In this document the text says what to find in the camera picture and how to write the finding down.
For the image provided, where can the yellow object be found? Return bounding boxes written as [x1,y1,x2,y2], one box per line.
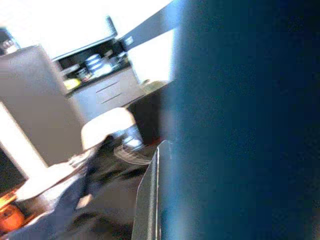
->
[63,78,81,90]

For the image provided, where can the grey drawer shelf unit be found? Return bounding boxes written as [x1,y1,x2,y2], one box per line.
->
[51,37,148,121]

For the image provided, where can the orange object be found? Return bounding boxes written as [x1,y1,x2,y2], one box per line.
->
[0,189,27,227]

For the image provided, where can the tall grey cabinet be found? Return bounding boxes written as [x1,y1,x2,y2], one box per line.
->
[0,44,85,168]

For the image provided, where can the stacked bowls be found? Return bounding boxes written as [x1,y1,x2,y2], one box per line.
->
[84,53,105,74]

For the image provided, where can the white round object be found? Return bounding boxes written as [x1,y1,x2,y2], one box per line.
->
[81,107,138,151]

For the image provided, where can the dark blue flat panel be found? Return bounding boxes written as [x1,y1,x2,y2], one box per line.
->
[159,0,320,240]

